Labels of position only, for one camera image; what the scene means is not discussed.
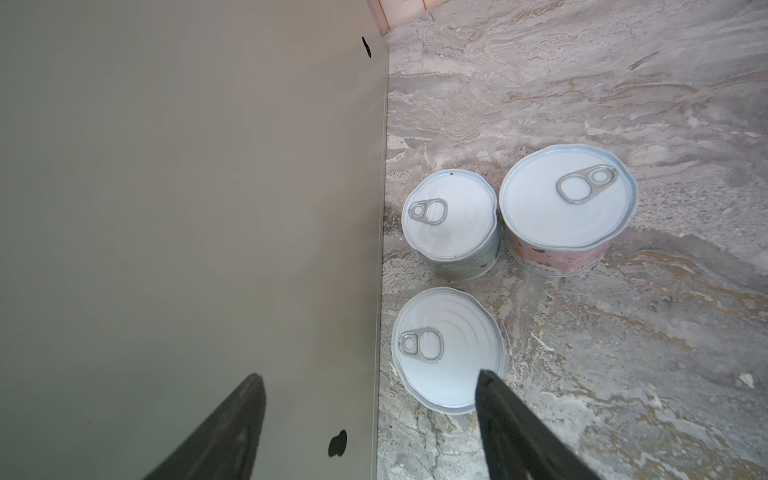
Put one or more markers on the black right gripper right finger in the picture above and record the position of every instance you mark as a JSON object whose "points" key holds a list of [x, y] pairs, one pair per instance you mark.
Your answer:
{"points": [[516, 443]]}

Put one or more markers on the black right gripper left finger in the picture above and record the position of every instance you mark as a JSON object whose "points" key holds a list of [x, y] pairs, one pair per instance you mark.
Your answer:
{"points": [[224, 446]]}

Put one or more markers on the grey label can right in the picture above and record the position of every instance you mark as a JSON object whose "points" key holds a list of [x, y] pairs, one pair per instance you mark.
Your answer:
{"points": [[451, 220]]}

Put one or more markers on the white lid can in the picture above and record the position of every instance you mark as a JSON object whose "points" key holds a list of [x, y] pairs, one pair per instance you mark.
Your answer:
{"points": [[563, 206]]}

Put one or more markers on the grey metal cabinet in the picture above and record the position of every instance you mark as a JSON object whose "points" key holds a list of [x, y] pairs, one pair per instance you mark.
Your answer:
{"points": [[191, 193]]}

